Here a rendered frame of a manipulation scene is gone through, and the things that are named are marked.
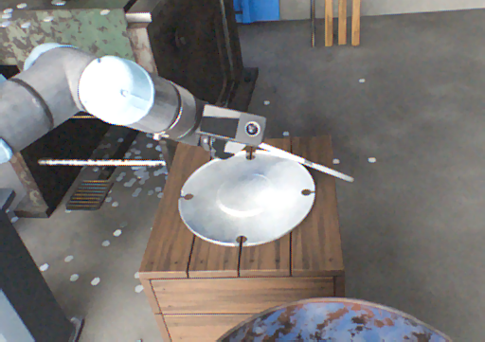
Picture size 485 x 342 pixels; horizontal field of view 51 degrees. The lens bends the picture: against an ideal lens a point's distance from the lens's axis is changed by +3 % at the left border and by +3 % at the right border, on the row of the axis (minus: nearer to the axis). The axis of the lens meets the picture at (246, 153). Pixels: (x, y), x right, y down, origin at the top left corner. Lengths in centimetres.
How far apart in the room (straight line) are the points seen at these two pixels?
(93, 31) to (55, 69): 67
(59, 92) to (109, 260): 92
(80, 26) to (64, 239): 65
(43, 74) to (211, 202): 51
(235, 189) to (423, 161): 80
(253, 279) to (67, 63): 50
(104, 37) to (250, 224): 62
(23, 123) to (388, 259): 102
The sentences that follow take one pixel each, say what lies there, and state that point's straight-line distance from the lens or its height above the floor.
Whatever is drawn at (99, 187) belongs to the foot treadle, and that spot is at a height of 16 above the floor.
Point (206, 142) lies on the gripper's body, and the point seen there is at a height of 62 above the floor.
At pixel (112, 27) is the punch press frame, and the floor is 60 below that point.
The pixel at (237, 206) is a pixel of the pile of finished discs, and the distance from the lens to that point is 102.
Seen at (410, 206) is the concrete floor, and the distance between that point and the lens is 153.
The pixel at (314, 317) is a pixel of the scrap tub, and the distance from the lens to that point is 74.
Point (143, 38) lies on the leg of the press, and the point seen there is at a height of 60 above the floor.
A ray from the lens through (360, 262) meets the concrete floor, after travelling 137.
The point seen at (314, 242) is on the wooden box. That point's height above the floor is 35.
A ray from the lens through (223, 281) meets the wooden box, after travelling 95.
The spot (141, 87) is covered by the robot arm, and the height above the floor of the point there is 78.
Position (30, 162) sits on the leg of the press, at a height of 20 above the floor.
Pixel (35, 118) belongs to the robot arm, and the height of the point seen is 76.
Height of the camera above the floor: 106
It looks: 38 degrees down
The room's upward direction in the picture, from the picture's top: 9 degrees counter-clockwise
